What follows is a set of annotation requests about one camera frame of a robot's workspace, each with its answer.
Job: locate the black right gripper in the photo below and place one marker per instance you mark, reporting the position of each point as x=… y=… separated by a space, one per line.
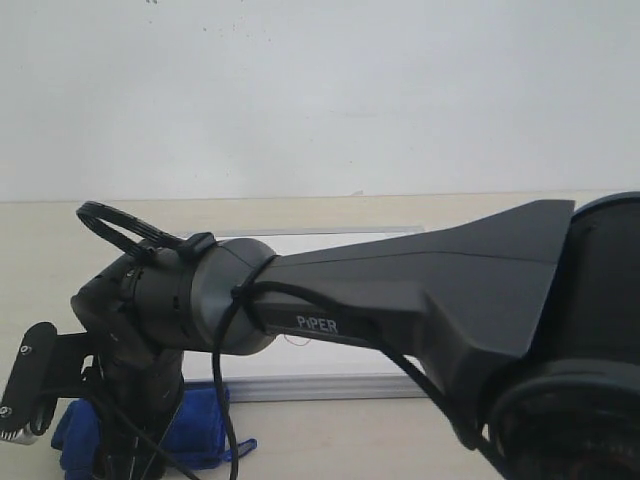
x=135 y=408

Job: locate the blue cloth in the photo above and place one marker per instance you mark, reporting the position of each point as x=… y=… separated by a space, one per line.
x=197 y=437

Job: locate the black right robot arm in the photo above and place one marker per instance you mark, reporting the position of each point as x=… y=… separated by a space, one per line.
x=521 y=327

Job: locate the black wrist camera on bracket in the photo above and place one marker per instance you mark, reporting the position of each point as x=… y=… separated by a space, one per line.
x=48 y=367

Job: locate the white whiteboard with aluminium frame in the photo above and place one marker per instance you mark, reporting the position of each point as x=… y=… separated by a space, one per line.
x=298 y=369

